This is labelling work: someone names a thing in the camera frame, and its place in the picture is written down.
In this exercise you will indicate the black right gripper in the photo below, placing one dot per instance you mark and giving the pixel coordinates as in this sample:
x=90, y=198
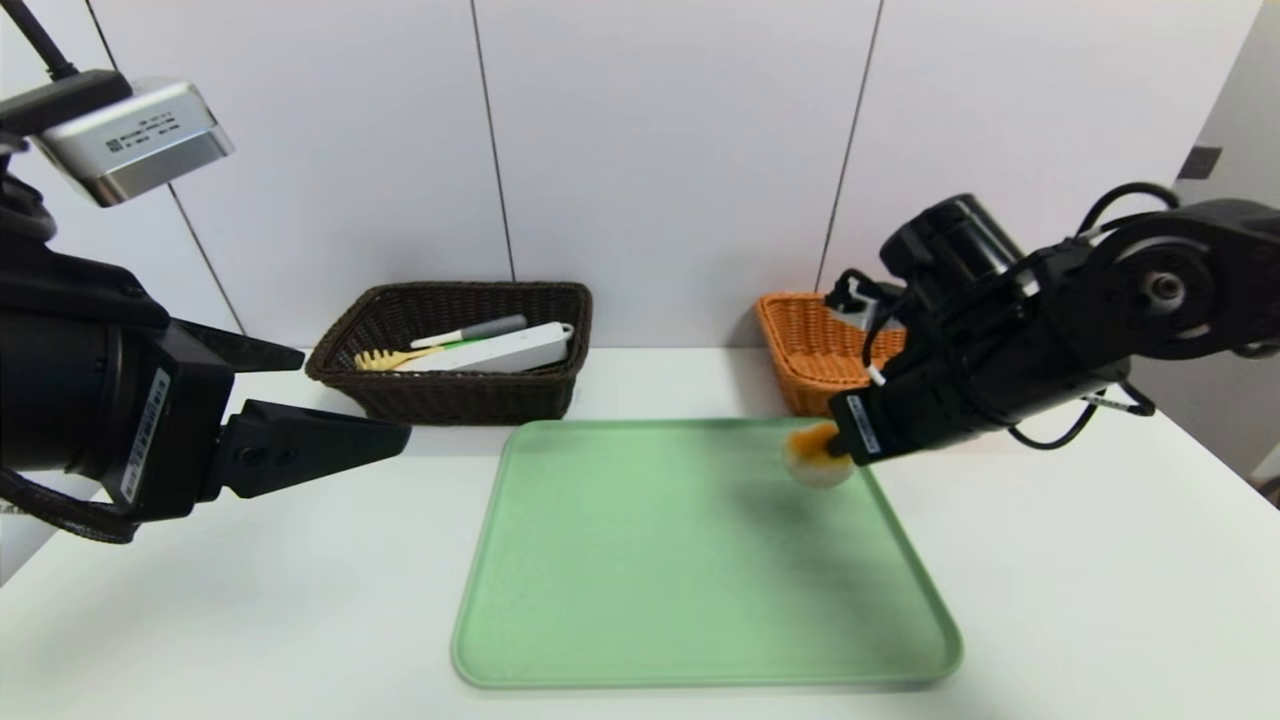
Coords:
x=866, y=427

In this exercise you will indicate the light green plastic tray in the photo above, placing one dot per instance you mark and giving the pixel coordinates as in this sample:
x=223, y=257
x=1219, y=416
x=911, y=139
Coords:
x=650, y=580

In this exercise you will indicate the round bun with orange topping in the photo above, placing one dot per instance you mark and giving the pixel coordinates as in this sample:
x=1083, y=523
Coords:
x=812, y=468

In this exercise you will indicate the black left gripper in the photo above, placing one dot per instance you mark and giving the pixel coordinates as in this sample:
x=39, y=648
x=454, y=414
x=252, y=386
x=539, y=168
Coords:
x=172, y=420

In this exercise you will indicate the orange wicker basket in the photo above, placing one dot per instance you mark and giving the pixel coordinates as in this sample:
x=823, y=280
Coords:
x=810, y=350

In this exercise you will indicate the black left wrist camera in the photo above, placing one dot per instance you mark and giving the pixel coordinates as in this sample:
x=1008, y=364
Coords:
x=130, y=140

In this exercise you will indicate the black wall bracket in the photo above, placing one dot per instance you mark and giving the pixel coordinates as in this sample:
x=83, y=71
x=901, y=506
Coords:
x=1198, y=162

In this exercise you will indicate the dark brown wicker basket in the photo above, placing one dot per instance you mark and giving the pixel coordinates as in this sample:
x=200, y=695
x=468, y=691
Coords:
x=460, y=398

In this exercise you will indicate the white power strip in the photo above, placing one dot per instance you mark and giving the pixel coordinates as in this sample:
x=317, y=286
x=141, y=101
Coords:
x=510, y=352

